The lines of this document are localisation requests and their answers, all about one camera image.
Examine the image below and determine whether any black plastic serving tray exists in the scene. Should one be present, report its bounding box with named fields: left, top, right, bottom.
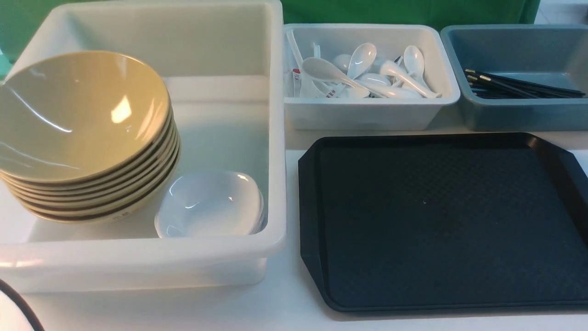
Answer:
left=298, top=132, right=588, bottom=314

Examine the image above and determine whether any white soup spoon upright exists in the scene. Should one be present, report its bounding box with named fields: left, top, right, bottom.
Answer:
left=301, top=57, right=388, bottom=98

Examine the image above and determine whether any white soup spoon lower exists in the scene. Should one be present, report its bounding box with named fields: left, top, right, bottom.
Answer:
left=347, top=43, right=377, bottom=80

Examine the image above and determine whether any bottom yellow stacked bowl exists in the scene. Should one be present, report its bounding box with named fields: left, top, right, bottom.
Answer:
left=23, top=154, right=181, bottom=224

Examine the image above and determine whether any white square sauce dish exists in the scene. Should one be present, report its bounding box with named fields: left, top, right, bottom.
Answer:
left=154, top=171, right=260, bottom=238

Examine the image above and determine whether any black chopstick gold band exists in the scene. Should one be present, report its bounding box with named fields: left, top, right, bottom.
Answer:
left=464, top=69, right=587, bottom=100

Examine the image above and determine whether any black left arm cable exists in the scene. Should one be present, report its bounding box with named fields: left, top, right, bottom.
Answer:
left=0, top=279, right=45, bottom=331

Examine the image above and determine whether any yellow stacked bowl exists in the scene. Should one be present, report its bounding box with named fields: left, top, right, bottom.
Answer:
left=1, top=110, right=177, bottom=195
left=23, top=154, right=181, bottom=224
left=3, top=127, right=177, bottom=201
left=5, top=126, right=178, bottom=209
left=9, top=138, right=181, bottom=222

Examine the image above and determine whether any small white spoon bin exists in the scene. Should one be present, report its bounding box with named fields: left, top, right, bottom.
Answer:
left=283, top=23, right=461, bottom=131

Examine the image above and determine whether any blue-grey chopstick bin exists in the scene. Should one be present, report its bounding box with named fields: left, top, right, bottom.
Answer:
left=440, top=24, right=588, bottom=131

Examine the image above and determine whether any top stacked white dish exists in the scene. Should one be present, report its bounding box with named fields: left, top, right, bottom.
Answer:
left=251, top=190, right=266, bottom=234

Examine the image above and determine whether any large white plastic bin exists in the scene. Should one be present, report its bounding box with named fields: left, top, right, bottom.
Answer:
left=1, top=0, right=287, bottom=293

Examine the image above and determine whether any green cloth backdrop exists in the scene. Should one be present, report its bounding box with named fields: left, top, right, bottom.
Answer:
left=0, top=0, right=540, bottom=63

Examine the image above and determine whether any white ceramic soup spoon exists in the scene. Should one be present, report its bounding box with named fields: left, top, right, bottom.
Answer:
left=403, top=45, right=430, bottom=89

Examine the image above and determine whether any top yellow stacked bowl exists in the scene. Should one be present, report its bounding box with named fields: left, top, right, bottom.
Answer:
left=1, top=110, right=177, bottom=195

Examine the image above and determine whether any yellow noodle bowl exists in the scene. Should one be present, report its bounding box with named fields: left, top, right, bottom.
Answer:
left=1, top=51, right=171, bottom=183

